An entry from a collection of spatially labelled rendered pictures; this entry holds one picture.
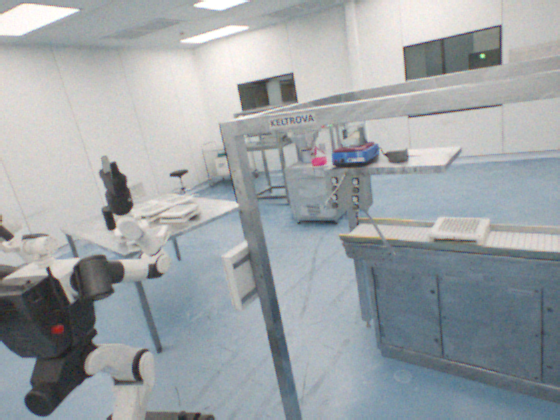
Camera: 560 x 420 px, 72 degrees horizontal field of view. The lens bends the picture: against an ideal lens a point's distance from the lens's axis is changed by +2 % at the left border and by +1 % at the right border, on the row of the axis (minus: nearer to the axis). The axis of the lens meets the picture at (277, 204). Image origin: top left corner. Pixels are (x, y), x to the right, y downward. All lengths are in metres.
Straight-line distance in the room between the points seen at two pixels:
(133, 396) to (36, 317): 0.74
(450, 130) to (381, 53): 1.73
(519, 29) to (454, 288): 5.23
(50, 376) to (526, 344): 2.08
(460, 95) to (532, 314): 1.33
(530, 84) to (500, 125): 5.90
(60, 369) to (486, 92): 1.64
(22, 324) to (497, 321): 2.04
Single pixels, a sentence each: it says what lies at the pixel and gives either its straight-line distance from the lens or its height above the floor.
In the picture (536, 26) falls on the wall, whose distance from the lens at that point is 6.95.
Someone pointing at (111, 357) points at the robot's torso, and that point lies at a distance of 1.87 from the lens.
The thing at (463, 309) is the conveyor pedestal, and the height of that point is 0.45.
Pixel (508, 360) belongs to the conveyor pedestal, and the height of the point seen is 0.19.
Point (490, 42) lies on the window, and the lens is 6.93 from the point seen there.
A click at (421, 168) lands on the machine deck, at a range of 1.89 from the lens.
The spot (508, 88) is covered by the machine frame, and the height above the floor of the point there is 1.59.
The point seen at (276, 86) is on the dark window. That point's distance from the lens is 7.84.
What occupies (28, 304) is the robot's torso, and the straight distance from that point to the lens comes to 1.53.
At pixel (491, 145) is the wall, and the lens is 7.07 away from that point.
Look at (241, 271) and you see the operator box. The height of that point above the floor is 0.98.
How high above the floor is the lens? 1.69
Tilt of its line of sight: 16 degrees down
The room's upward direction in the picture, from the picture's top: 11 degrees counter-clockwise
